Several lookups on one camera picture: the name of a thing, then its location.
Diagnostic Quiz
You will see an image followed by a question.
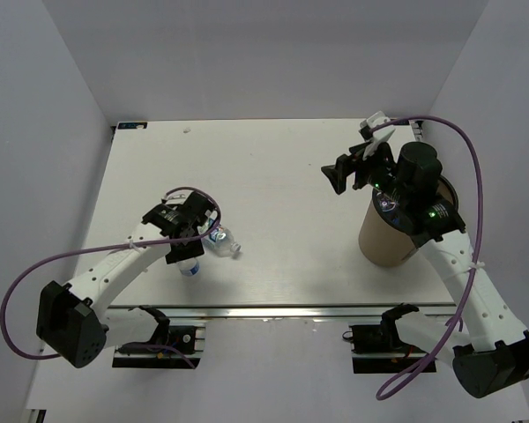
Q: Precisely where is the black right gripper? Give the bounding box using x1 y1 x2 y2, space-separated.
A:
321 137 410 205

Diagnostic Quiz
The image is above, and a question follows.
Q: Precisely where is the clear bottle green white label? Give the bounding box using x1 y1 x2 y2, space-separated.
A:
202 226 242 257

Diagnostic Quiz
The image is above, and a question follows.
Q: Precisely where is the small bottle blue cap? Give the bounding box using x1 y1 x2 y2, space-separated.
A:
176 257 200 278

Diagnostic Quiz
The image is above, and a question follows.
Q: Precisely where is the clear bottle dark blue label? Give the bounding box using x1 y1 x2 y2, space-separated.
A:
374 191 401 227

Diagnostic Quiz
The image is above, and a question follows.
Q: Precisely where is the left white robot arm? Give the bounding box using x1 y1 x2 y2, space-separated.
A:
36 188 221 368

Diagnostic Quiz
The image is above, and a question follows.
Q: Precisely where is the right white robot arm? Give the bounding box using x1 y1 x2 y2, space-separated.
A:
321 142 529 398

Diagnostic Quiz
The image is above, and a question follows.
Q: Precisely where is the brown cylindrical bin black rim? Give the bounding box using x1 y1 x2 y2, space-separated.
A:
358 176 466 268

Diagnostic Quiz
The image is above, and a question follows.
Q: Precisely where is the left blue logo sticker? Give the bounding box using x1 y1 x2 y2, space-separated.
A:
116 122 148 130

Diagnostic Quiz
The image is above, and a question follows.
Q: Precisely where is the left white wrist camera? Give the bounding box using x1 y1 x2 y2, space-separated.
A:
206 211 218 224

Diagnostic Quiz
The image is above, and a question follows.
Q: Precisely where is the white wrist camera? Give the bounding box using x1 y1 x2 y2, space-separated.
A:
359 111 395 160
206 211 218 224

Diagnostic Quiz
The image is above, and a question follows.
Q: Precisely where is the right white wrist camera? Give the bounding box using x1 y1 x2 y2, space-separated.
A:
359 111 395 160

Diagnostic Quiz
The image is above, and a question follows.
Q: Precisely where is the aluminium right side rail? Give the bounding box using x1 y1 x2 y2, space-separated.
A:
409 120 424 142

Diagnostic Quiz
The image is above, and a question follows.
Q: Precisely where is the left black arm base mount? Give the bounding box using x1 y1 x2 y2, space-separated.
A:
112 306 205 370

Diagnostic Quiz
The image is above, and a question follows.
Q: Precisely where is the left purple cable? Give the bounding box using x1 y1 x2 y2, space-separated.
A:
0 186 224 360

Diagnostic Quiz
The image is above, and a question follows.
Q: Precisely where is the purple cable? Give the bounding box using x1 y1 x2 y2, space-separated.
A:
0 186 224 360
369 115 486 401

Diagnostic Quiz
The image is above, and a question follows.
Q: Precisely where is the aluminium front table rail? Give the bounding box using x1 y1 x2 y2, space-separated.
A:
109 304 458 323

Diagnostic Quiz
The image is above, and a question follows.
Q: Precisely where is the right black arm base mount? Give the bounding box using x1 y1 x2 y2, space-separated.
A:
341 304 427 375

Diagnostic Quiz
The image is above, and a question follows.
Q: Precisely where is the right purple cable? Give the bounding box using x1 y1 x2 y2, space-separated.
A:
369 115 486 401

